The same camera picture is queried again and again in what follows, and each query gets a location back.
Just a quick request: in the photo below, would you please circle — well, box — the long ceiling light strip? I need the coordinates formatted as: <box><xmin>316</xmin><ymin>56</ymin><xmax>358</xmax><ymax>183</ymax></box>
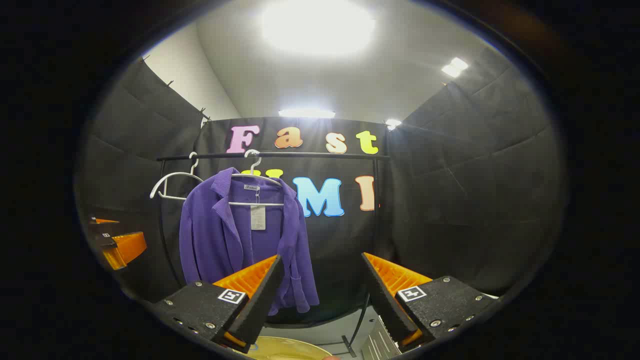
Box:
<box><xmin>278</xmin><ymin>109</ymin><xmax>337</xmax><ymax>119</ymax></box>

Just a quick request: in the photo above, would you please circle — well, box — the white laundry hamper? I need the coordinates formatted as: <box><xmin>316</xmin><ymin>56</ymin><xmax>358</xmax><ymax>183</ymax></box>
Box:
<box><xmin>360</xmin><ymin>314</ymin><xmax>403</xmax><ymax>360</ymax></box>

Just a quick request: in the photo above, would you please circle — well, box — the large ceiling light panel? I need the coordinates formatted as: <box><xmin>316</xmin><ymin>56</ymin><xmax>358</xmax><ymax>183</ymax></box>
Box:
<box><xmin>260</xmin><ymin>0</ymin><xmax>377</xmax><ymax>57</ymax></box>

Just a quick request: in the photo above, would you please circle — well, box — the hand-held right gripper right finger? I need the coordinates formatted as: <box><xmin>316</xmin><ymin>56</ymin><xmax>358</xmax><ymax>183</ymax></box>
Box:
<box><xmin>361</xmin><ymin>252</ymin><xmax>501</xmax><ymax>353</ymax></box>

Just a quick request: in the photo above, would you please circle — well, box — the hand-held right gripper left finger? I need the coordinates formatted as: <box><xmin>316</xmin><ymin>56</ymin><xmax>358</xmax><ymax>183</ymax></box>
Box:
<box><xmin>152</xmin><ymin>254</ymin><xmax>284</xmax><ymax>353</ymax></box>

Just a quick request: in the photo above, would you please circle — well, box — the purple ribbed shirt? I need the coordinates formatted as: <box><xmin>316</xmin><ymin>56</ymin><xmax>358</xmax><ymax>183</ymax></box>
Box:
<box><xmin>179</xmin><ymin>167</ymin><xmax>321</xmax><ymax>317</ymax></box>

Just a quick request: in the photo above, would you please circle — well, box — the black metal clothes rack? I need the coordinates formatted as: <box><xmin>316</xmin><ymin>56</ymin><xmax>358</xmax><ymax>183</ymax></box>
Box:
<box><xmin>156</xmin><ymin>151</ymin><xmax>392</xmax><ymax>358</ymax></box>

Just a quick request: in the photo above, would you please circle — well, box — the white wire hanger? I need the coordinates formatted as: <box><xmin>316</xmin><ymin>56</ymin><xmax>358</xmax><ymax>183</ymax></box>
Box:
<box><xmin>227</xmin><ymin>149</ymin><xmax>286</xmax><ymax>208</ymax></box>
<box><xmin>149</xmin><ymin>151</ymin><xmax>205</xmax><ymax>202</ymax></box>

